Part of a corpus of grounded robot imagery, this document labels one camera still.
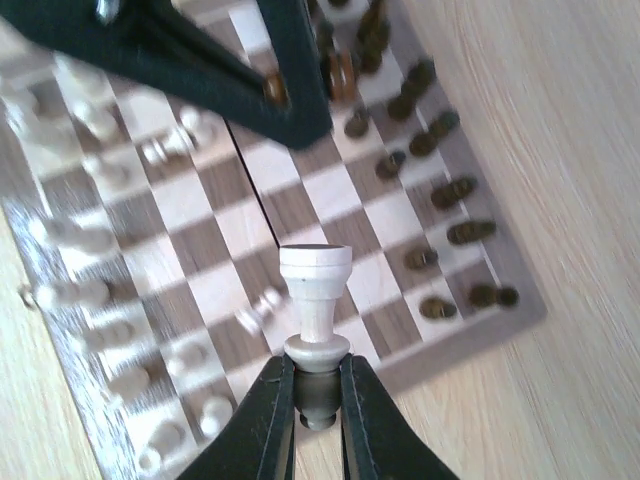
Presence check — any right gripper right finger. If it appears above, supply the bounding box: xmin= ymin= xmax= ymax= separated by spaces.
xmin=340 ymin=354 xmax=458 ymax=480

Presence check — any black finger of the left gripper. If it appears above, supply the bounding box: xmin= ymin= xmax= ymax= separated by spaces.
xmin=1 ymin=0 xmax=332 ymax=149

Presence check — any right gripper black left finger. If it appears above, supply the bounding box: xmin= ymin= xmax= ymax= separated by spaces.
xmin=178 ymin=355 xmax=295 ymax=480

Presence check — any white rook piece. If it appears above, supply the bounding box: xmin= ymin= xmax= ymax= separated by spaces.
xmin=279 ymin=244 xmax=352 ymax=431

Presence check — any wooden chess board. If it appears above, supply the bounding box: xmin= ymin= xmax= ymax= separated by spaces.
xmin=0 ymin=0 xmax=549 ymax=480

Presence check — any row of white pieces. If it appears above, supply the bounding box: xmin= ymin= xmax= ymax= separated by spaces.
xmin=1 ymin=51 xmax=285 ymax=479

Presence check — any row of dark pieces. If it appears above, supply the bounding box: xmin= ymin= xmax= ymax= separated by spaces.
xmin=309 ymin=0 xmax=521 ymax=321

